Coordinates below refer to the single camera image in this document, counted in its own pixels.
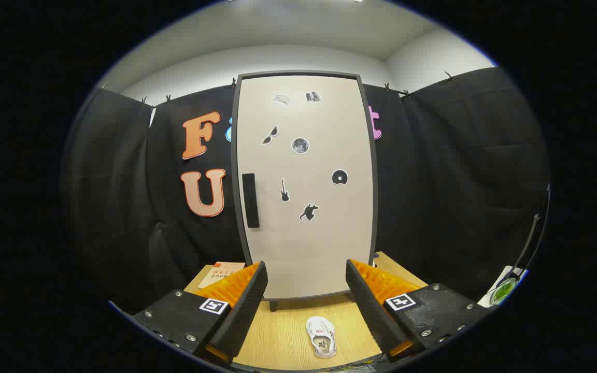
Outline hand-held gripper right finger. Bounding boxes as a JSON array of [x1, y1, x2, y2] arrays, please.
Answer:
[[345, 259, 492, 362]]

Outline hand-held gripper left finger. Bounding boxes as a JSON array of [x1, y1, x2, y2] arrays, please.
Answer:
[[132, 261, 269, 364]]

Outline white shoe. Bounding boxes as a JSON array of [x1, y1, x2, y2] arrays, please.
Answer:
[[306, 316, 337, 359]]

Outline white shoe cabinet door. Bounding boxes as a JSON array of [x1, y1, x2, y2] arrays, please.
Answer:
[[237, 75, 373, 300]]

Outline black door handle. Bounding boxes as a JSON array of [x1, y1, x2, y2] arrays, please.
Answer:
[[242, 173, 260, 228]]

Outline dark grey shoe cabinet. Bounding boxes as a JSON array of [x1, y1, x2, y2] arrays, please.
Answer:
[[230, 70, 379, 312]]

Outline beige paperback book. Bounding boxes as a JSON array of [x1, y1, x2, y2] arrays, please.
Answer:
[[198, 262, 246, 289]]

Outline white side table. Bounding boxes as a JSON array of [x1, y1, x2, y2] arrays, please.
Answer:
[[477, 265, 528, 309]]

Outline glass bowl green contents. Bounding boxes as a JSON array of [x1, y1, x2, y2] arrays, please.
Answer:
[[489, 277, 520, 306]]

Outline black curved stand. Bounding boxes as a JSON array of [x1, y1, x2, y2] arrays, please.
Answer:
[[511, 212, 544, 278]]

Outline black backdrop cloth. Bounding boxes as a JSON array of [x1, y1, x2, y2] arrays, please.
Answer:
[[63, 66, 550, 314]]

